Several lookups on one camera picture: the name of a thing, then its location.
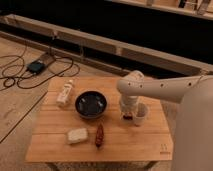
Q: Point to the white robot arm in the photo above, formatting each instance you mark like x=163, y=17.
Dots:
x=193, y=139

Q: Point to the wooden table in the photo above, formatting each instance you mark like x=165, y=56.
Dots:
x=61, y=135

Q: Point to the brown red snack wrapper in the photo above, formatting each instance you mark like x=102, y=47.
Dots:
x=99, y=136

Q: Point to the dark ceramic bowl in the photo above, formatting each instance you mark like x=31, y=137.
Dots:
x=91, y=104

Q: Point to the white plastic bottle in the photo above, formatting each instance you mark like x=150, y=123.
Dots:
x=64, y=95

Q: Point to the white ceramic cup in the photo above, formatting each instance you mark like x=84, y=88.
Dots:
x=139, y=116

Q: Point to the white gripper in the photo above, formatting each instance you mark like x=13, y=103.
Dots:
x=128, y=104

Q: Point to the white sponge block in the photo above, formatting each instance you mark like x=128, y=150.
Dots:
x=77, y=135

